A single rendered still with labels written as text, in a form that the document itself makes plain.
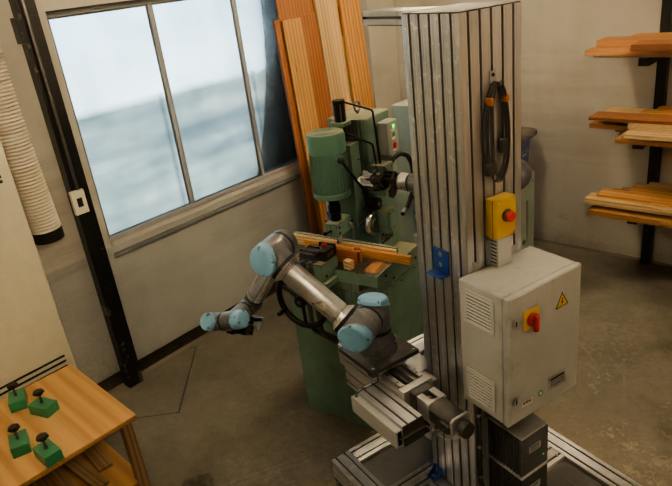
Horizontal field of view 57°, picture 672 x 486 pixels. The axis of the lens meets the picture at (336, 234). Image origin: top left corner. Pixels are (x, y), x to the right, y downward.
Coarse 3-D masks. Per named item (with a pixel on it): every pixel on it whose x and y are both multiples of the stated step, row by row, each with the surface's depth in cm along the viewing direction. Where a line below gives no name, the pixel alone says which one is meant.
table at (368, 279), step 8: (304, 248) 314; (360, 264) 290; (368, 264) 289; (392, 264) 287; (336, 272) 289; (344, 272) 286; (352, 272) 284; (360, 272) 282; (368, 272) 281; (384, 272) 282; (392, 272) 288; (328, 280) 285; (336, 280) 288; (344, 280) 288; (352, 280) 285; (360, 280) 283; (368, 280) 280; (376, 280) 277; (384, 280) 283; (328, 288) 283
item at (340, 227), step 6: (342, 216) 302; (348, 216) 302; (330, 222) 297; (336, 222) 296; (342, 222) 297; (330, 228) 296; (336, 228) 294; (342, 228) 298; (348, 228) 302; (330, 234) 297; (336, 234) 295; (342, 234) 299
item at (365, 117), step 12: (372, 108) 309; (360, 120) 290; (372, 120) 294; (360, 132) 293; (372, 132) 295; (372, 156) 298; (384, 156) 308; (384, 204) 314; (396, 216) 326; (360, 228) 316; (396, 228) 328; (360, 240) 319; (372, 240) 314; (396, 240) 330
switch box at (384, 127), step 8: (384, 120) 299; (392, 120) 298; (384, 128) 295; (392, 128) 298; (384, 136) 297; (392, 136) 299; (384, 144) 299; (392, 144) 300; (384, 152) 301; (392, 152) 301
